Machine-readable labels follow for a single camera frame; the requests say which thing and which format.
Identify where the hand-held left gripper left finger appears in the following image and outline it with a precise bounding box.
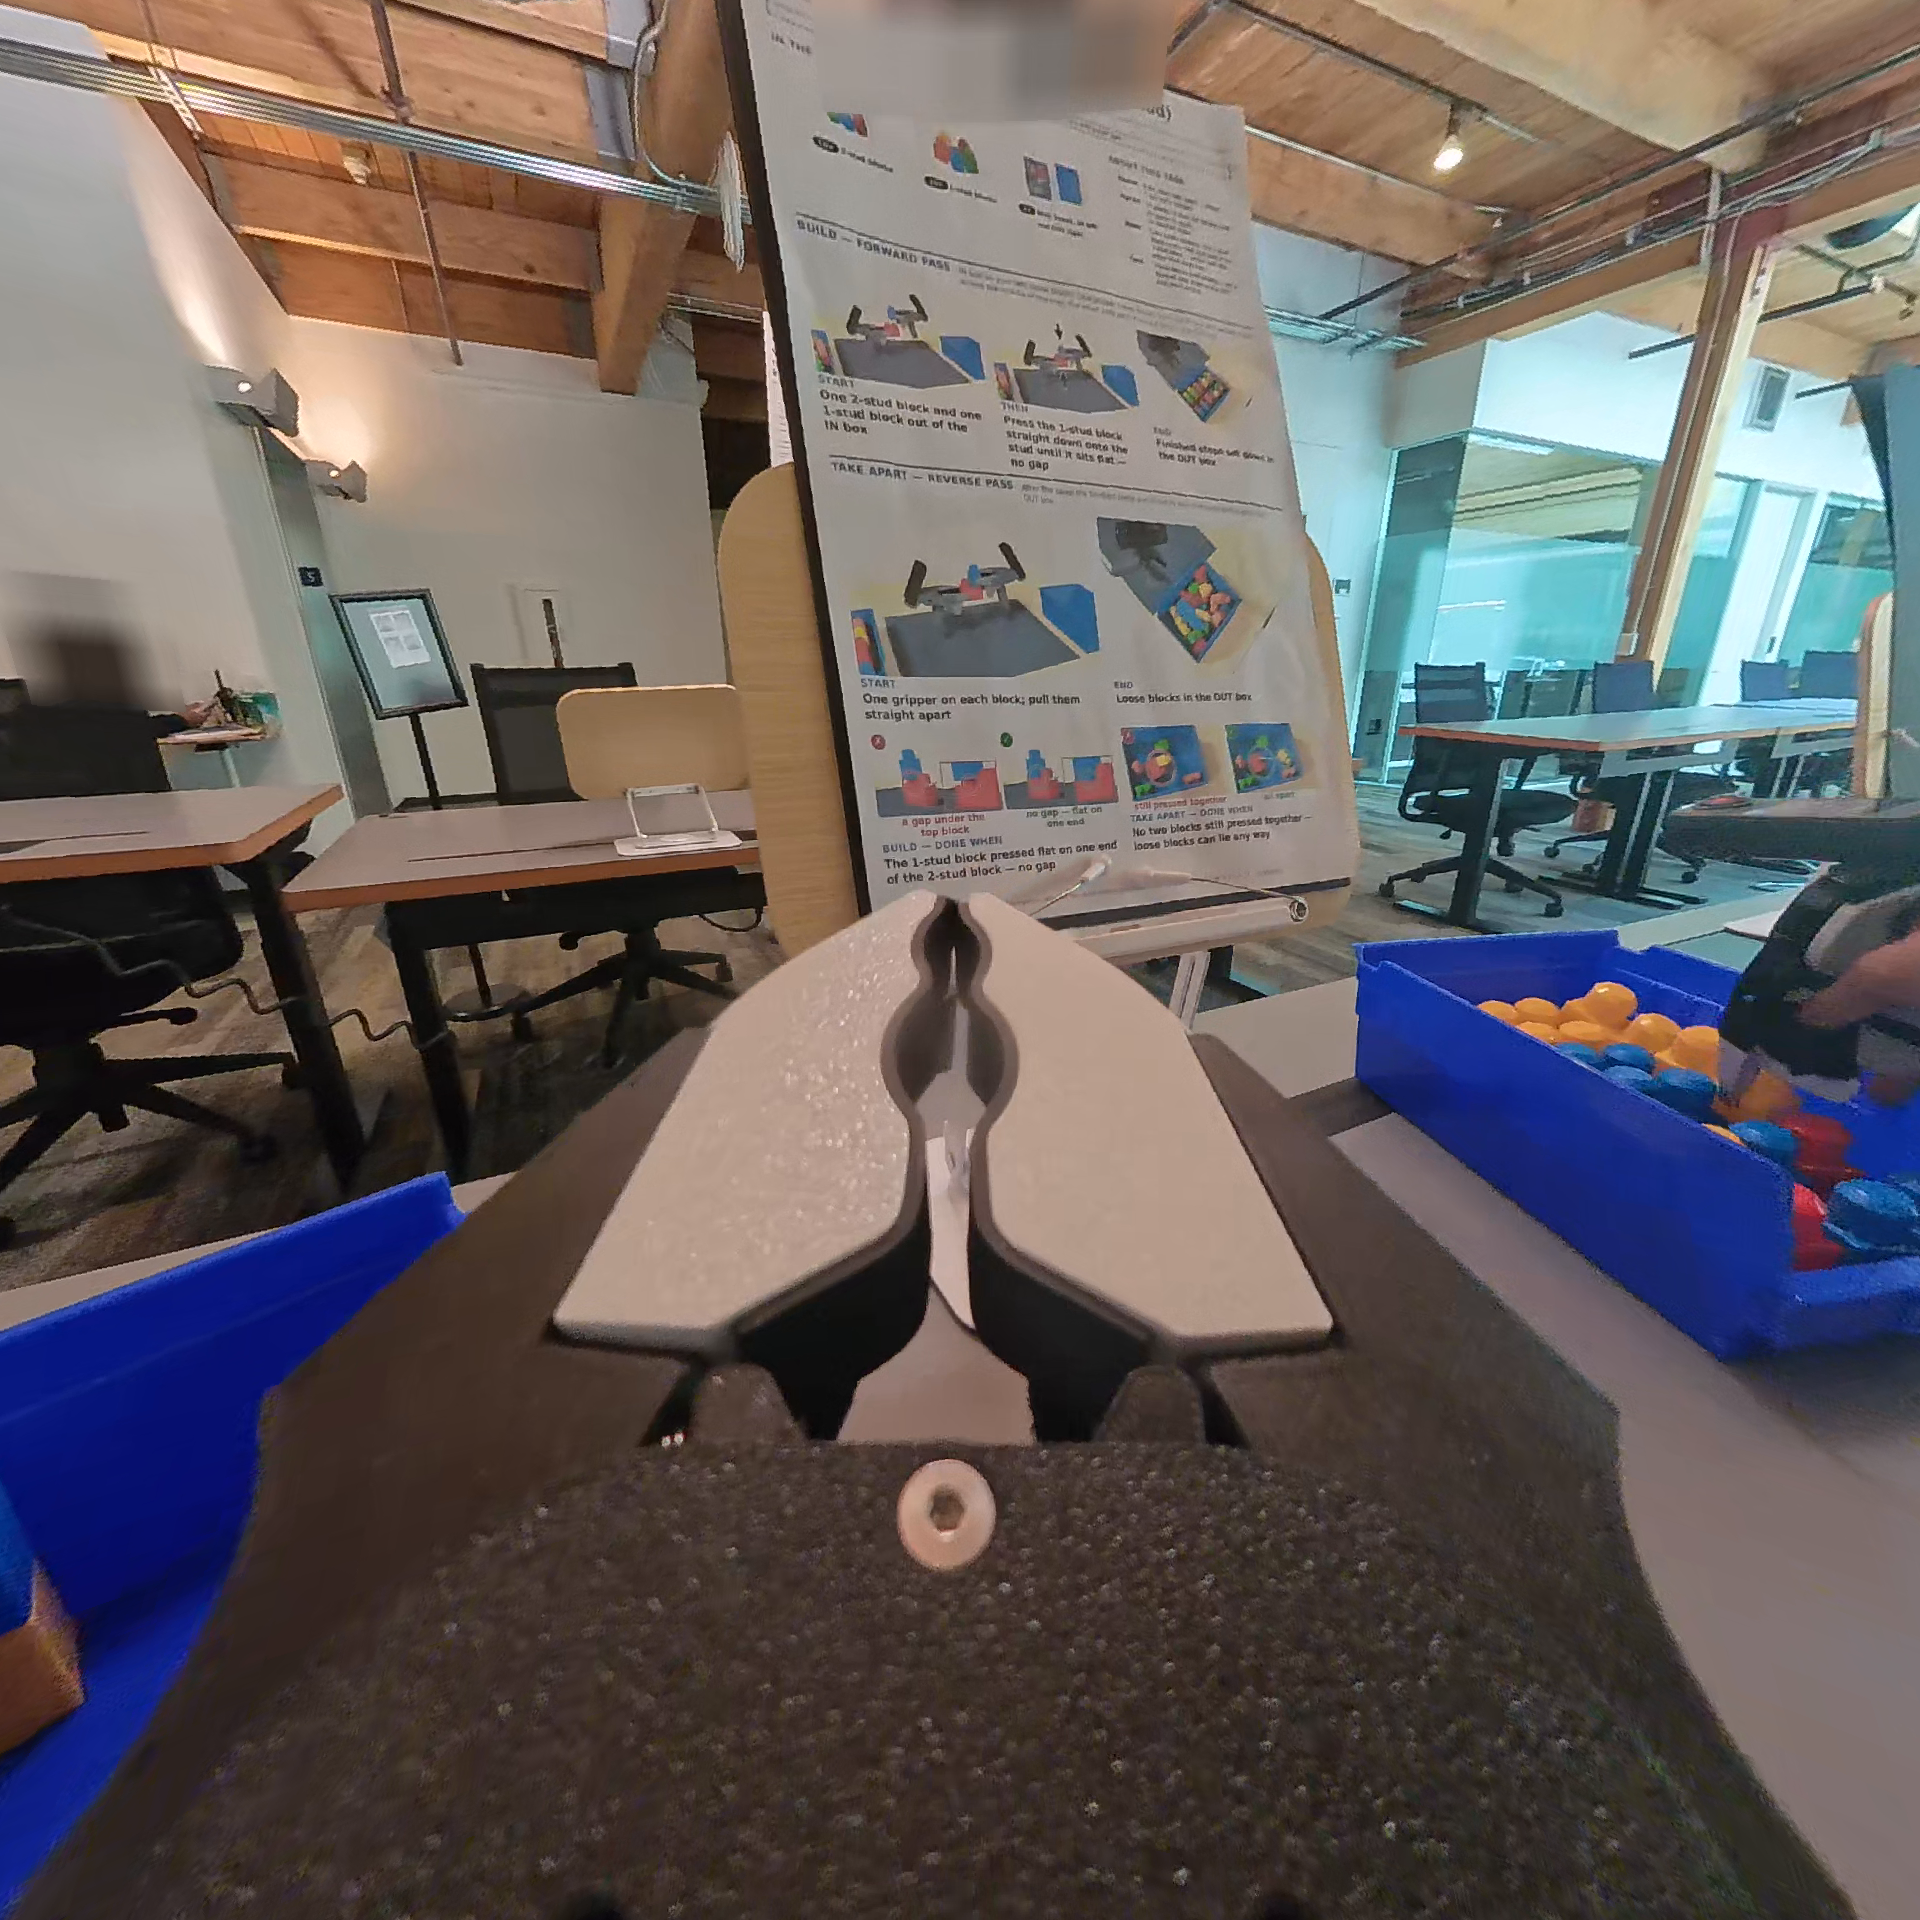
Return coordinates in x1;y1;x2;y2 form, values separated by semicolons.
550;889;961;1419

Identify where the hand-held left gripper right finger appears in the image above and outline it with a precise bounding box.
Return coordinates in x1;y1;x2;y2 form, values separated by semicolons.
959;891;1336;1419

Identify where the row of mixed mega blocks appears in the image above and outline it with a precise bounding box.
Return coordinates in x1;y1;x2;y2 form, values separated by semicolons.
1477;979;1920;1273

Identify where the blue plastic bin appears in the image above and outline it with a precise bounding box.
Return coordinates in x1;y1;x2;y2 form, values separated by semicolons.
0;1171;467;1905
1353;927;1920;1361

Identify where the yellow mega block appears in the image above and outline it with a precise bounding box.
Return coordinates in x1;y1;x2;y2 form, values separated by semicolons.
0;1574;87;1758

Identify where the person's right hand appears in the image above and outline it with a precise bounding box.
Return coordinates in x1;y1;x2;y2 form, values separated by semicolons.
1821;929;1920;1115

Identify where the long wooden desk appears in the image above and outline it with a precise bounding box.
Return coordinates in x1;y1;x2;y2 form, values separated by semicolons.
1395;702;1862;905

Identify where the black office chair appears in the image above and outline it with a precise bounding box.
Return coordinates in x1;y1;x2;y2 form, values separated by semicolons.
1544;660;1719;886
449;663;741;1069
0;702;299;1247
1376;663;1574;920

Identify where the wooden top desk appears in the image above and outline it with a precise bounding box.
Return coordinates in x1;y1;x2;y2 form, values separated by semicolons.
0;783;367;1192
281;791;771;1185

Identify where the small cluttered shelf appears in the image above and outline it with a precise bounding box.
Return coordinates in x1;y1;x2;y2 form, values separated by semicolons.
157;672;287;747

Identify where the black coiled cable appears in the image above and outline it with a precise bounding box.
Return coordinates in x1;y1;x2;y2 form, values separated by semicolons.
171;966;453;1051

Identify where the wooden support post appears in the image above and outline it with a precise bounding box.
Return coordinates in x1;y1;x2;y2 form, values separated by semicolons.
1622;181;1787;665

